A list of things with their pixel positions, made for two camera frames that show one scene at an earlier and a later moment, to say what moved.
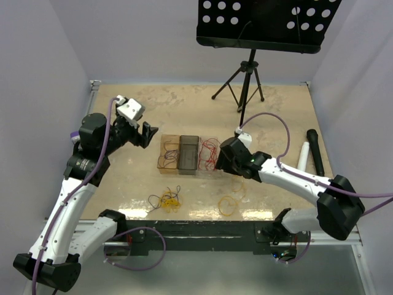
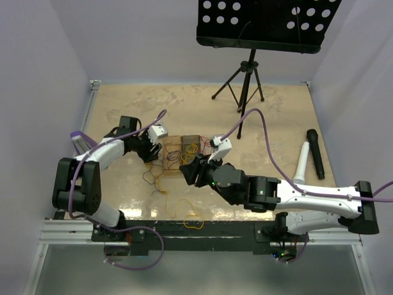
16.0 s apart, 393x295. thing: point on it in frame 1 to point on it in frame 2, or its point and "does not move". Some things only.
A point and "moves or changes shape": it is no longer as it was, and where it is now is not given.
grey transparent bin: x=187 y=157 does not move
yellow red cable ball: x=169 y=201 to x=186 y=216
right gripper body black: x=228 y=166 to x=206 y=169
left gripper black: x=143 y=139 to x=147 y=156
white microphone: x=303 y=157 does not move
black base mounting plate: x=139 y=238 does not move
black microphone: x=312 y=135 does not move
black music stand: x=283 y=26 does not move
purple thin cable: x=170 y=156 moves or changes shape
